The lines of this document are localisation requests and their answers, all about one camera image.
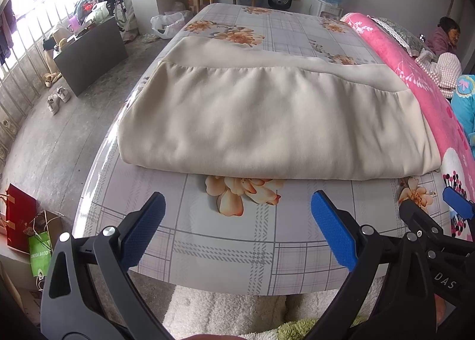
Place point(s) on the red paper bag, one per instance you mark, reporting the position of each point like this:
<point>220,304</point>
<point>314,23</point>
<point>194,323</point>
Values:
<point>20,221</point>

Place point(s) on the silver lace-trimmed pillow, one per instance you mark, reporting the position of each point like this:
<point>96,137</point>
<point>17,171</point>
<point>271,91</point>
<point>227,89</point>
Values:
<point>400,34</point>

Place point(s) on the hanging dark clothes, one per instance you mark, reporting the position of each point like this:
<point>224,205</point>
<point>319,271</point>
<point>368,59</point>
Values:
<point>5,39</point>

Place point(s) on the white shoe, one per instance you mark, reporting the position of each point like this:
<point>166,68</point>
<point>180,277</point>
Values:
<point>53,104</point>
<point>64,94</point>

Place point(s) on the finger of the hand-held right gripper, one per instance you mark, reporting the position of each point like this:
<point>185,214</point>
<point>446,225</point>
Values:
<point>419,219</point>
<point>460,204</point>

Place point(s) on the green paper bag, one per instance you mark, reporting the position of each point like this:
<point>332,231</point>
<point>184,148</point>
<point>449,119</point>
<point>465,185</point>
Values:
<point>40,254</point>

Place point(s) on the blue printed garment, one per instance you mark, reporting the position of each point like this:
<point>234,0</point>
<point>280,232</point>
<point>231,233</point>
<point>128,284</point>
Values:
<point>465,102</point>

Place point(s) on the pile of clothes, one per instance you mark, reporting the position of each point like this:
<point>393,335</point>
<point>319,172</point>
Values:
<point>92,2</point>

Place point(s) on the beige zip jacket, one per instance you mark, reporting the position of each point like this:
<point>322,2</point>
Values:
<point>259,113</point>

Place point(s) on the white plastic bag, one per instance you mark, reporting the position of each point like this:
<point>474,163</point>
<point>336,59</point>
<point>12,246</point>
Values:
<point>167,24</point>

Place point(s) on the grey cabinet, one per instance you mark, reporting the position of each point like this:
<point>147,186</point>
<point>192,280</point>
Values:
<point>92,54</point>

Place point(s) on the brown paper bag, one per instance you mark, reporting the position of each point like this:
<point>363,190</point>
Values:
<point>50,221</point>

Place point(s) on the metal window railing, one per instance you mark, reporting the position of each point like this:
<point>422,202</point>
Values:
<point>22,65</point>

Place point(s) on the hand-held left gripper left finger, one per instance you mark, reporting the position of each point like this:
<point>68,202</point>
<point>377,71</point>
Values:
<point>144,228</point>

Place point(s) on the white water dispenser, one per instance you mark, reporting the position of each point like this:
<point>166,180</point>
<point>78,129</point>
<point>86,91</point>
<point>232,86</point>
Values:
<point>323,10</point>

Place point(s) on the pink checked cloth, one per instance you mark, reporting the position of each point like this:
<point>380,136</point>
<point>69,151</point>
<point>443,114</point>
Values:
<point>447,69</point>

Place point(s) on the pink floral blanket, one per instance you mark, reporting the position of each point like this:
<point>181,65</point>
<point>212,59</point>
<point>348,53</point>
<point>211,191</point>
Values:
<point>408,76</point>

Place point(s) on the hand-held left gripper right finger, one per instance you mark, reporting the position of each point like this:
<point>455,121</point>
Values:
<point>334,228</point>

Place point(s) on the beige slippers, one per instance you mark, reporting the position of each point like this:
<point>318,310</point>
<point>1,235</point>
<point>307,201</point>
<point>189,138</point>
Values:
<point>52,79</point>

